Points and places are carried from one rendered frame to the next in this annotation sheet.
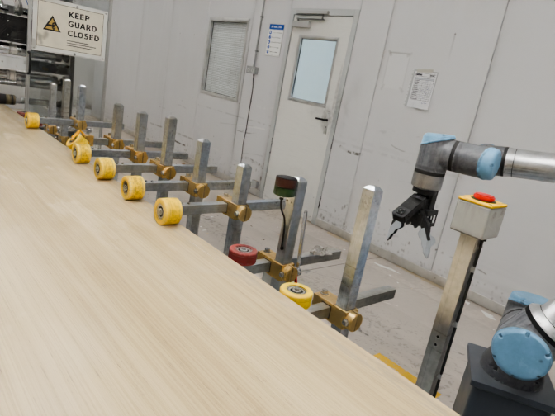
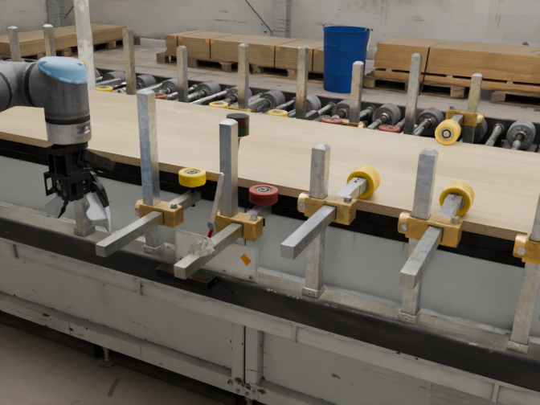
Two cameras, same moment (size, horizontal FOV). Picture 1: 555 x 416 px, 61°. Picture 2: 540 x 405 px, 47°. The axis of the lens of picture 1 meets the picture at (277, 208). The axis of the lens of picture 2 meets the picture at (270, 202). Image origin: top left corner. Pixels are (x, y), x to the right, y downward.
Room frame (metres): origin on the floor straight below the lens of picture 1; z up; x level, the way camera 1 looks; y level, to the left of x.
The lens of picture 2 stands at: (2.73, -0.48, 1.52)
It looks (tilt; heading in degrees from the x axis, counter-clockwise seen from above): 22 degrees down; 159
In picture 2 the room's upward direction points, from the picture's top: 1 degrees clockwise
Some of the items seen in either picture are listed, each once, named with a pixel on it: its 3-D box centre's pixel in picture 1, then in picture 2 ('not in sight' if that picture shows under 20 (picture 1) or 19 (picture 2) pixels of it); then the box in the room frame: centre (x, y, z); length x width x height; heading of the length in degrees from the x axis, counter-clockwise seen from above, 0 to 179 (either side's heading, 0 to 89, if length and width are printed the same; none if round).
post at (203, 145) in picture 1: (195, 203); (417, 248); (1.65, 0.30, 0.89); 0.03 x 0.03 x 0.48; 43
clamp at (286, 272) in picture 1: (276, 266); (236, 223); (1.30, -0.03, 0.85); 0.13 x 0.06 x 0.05; 43
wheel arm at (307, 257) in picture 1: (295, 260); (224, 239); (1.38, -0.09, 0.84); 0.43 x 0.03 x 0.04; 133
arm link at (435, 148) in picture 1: (435, 153); (63, 89); (1.41, -0.43, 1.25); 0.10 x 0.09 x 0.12; 60
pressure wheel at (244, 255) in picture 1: (240, 266); (263, 206); (1.23, 0.07, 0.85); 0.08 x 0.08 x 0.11
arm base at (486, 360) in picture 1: (515, 359); not in sight; (1.37, -0.84, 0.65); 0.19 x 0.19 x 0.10
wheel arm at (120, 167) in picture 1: (163, 167); not in sight; (1.87, 0.49, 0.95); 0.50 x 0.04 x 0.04; 133
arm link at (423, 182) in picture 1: (425, 181); (70, 131); (1.41, -0.43, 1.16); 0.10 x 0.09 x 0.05; 43
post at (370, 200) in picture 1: (352, 277); (150, 175); (1.10, -0.22, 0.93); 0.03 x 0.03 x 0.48; 43
